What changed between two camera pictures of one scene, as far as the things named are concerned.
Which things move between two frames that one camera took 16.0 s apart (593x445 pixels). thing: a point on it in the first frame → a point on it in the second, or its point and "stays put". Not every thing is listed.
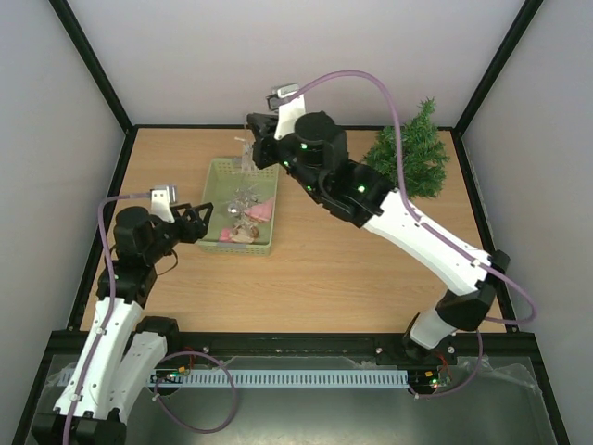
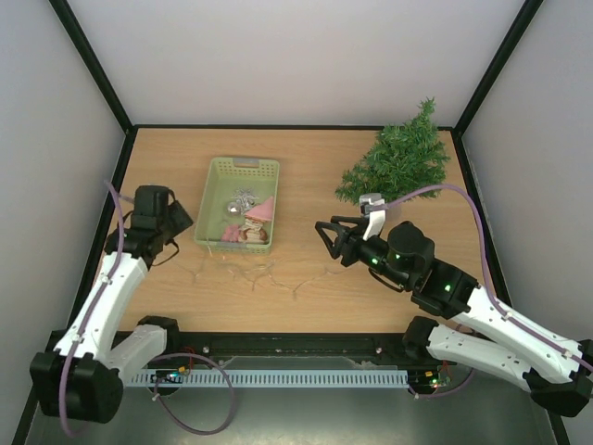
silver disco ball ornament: [233, 209] stays put
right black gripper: [265, 143] → [347, 243]
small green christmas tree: [423, 156] stays put
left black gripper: [199, 230] → [183, 219]
